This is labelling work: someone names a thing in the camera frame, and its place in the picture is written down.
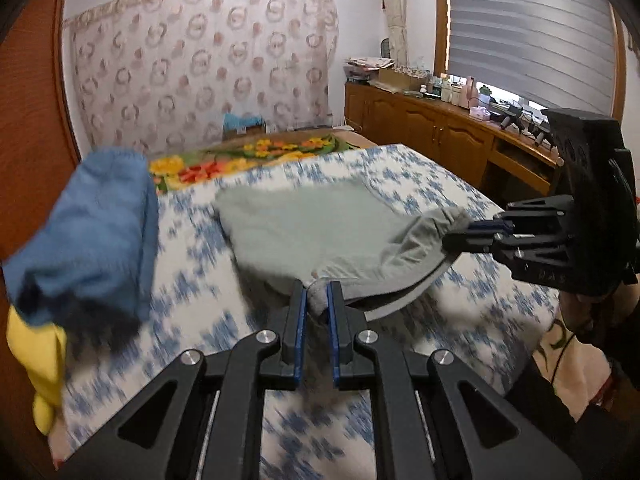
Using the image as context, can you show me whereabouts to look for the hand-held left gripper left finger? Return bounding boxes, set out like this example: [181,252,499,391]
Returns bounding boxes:
[57,280,308,480]

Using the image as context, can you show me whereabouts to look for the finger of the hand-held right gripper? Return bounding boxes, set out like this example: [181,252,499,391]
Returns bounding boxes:
[444,232,576,282]
[467,196,576,236]

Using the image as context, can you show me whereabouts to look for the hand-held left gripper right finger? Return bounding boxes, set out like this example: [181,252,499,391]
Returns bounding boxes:
[326,280,583,480]

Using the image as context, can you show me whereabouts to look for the grey shorts pants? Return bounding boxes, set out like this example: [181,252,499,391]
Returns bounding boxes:
[214,177,473,321]

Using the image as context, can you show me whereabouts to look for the person's right forearm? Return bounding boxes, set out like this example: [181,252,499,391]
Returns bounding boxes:
[505,340,640,480]

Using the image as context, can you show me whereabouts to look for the person's right hand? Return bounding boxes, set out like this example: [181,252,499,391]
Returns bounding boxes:
[557,287,608,346]

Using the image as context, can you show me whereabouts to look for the blue floral bed sheet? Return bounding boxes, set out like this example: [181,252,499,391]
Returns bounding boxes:
[52,142,561,480]

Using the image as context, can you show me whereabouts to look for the wooden sideboard cabinet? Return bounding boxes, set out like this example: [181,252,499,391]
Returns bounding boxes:
[345,82,561,196]

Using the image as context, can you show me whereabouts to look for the row of toiletry bottles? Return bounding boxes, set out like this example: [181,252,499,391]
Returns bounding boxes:
[425,72,467,103]

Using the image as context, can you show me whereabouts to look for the open cardboard box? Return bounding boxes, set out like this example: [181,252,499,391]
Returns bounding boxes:
[377,67,426,92]

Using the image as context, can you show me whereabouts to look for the colourful flower blanket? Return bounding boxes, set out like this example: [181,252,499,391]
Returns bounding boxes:
[147,132,376,196]

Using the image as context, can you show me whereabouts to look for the grey window blind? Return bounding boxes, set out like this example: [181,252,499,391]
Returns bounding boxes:
[445,0,618,116]

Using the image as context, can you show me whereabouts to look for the patterned cloth stack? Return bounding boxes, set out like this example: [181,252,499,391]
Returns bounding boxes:
[345,56,396,72]

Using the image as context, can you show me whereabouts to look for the box with blue cloth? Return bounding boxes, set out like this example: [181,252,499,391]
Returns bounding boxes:
[222,112,266,133]

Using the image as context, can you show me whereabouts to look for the beige tied curtain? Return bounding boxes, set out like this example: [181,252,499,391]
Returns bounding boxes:
[375,0,411,68]

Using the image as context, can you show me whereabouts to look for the folded blue jeans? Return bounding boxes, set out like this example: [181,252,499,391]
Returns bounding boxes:
[2,147,161,351]

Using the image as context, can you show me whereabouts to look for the yellow garment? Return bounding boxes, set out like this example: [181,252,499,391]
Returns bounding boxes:
[6,305,68,436]

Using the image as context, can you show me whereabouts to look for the wooden louvred wardrobe door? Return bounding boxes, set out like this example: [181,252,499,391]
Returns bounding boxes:
[0,0,83,480]

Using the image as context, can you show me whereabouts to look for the ring patterned wall curtain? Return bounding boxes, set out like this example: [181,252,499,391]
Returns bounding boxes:
[62,0,341,158]

